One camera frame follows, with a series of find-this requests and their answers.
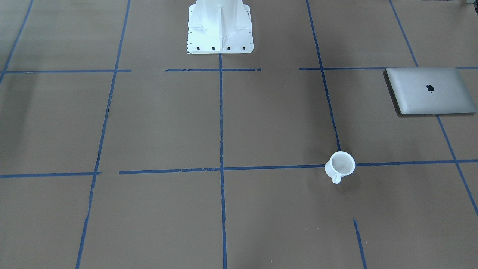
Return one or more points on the silver closed laptop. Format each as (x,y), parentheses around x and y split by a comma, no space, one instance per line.
(430,91)

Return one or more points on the white plastic cup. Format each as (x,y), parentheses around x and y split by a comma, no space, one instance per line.
(339,165)

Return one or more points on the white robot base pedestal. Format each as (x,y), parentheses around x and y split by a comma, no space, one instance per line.
(219,26)

